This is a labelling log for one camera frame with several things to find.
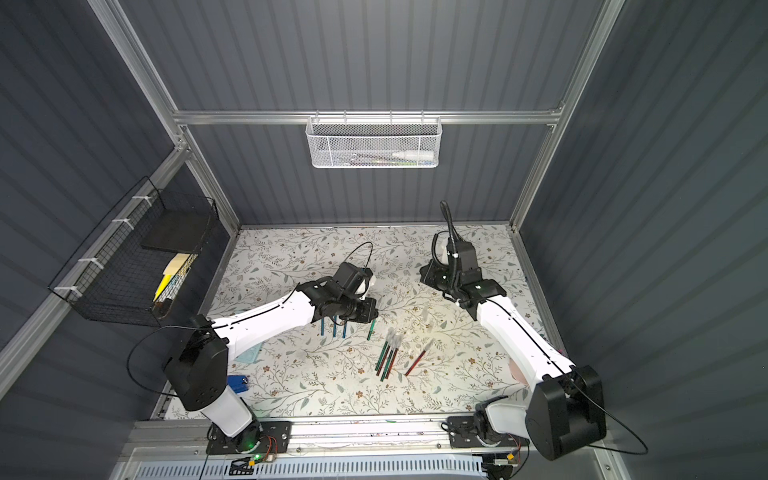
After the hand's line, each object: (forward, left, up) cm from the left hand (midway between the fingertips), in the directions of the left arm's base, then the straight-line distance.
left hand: (381, 318), depth 82 cm
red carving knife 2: (-3, -5, -11) cm, 12 cm away
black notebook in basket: (+19, +56, +17) cm, 61 cm away
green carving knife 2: (-7, +1, -12) cm, 14 cm away
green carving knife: (-2, +3, -2) cm, 4 cm away
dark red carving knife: (-7, -11, -11) cm, 17 cm away
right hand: (+10, -12, +10) cm, 19 cm away
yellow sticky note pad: (+5, +52, +16) cm, 55 cm away
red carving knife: (-3, -2, -11) cm, 11 cm away
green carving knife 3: (-8, -2, -11) cm, 14 cm away
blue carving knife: (+3, +15, -12) cm, 19 cm away
